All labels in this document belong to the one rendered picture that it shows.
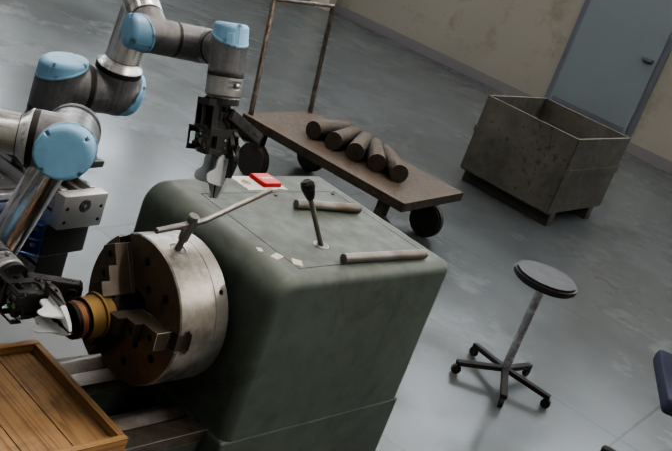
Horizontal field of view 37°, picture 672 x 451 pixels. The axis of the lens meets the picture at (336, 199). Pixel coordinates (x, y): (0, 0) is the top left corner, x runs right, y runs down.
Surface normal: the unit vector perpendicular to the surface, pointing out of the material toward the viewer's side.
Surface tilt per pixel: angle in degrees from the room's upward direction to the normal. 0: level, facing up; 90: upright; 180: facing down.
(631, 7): 90
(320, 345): 90
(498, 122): 90
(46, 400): 0
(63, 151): 90
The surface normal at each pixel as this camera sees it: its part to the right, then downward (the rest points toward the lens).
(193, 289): 0.70, -0.31
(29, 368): 0.33, -0.89
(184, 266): 0.59, -0.58
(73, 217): 0.75, 0.45
